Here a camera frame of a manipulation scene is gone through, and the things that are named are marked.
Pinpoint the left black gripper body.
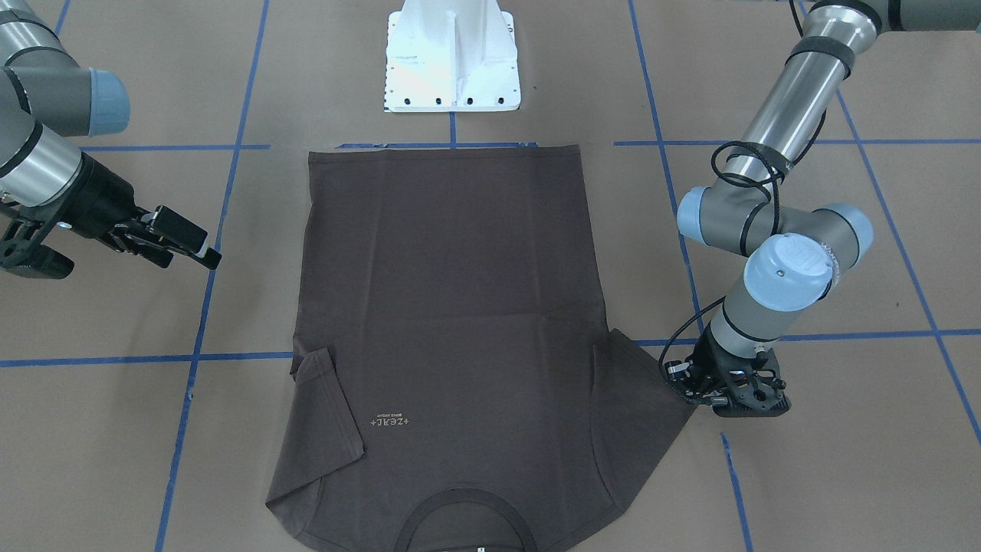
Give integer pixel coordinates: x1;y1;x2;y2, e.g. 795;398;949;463
663;328;792;417

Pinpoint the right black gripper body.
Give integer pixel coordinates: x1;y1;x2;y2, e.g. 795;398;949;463
1;154;158;280

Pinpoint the dark brown t-shirt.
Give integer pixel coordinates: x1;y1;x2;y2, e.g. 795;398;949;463
265;146;693;551

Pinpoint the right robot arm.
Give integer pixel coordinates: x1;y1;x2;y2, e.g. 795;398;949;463
1;1;221;280

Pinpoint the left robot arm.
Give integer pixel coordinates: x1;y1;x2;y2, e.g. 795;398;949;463
660;1;979;419

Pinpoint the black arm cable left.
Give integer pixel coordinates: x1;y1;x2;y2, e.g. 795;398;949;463
659;107;828;376

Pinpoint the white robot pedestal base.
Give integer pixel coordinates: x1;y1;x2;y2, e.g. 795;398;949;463
383;1;522;113

